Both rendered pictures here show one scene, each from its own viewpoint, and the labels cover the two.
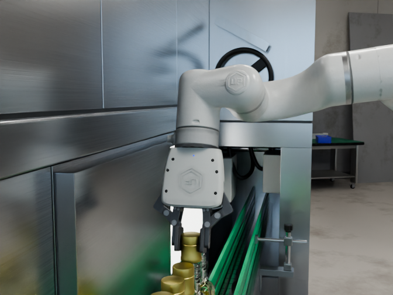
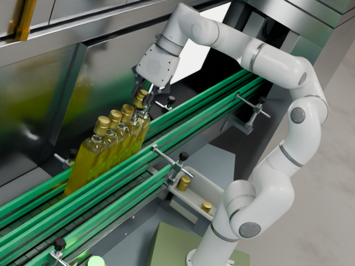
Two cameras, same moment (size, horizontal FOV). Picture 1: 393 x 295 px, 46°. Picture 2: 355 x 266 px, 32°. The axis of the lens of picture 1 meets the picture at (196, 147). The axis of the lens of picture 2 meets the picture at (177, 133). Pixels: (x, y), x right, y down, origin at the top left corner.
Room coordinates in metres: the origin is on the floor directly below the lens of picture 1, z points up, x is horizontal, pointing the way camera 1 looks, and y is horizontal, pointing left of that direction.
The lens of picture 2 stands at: (-0.76, -0.31, 2.08)
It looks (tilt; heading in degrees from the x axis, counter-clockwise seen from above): 32 degrees down; 7
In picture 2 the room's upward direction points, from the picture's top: 25 degrees clockwise
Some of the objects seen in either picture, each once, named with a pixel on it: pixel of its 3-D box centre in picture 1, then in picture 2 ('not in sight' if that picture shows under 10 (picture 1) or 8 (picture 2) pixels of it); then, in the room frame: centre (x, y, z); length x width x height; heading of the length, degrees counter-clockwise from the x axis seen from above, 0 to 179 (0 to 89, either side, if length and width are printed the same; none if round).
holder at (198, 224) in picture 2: not in sight; (188, 197); (0.96, -0.24, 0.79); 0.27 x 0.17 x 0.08; 78
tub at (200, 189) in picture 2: not in sight; (196, 200); (0.95, -0.26, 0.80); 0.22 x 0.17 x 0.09; 78
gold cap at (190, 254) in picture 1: (190, 246); (141, 98); (0.75, 0.01, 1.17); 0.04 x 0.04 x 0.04
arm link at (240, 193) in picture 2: not in sight; (237, 211); (0.63, -0.39, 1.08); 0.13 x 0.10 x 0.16; 26
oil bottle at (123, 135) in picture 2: not in sight; (110, 153); (0.70, 0.02, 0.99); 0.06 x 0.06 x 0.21; 78
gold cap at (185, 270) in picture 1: (183, 279); (126, 113); (0.70, 0.02, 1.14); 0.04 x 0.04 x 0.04
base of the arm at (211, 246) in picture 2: not in sight; (220, 249); (0.64, -0.40, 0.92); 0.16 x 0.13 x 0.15; 113
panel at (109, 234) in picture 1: (160, 215); (153, 59); (1.05, 0.08, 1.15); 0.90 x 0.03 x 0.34; 168
